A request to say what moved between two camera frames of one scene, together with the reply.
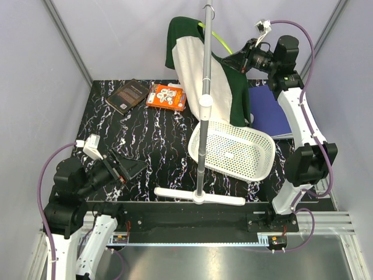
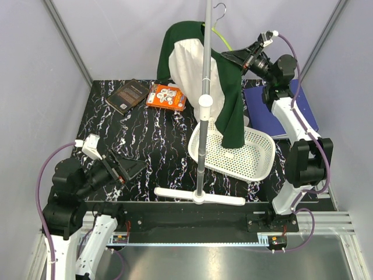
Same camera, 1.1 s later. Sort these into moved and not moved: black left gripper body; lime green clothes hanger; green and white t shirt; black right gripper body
Moved: lime green clothes hanger; green and white t shirt
Not moved: black right gripper body; black left gripper body
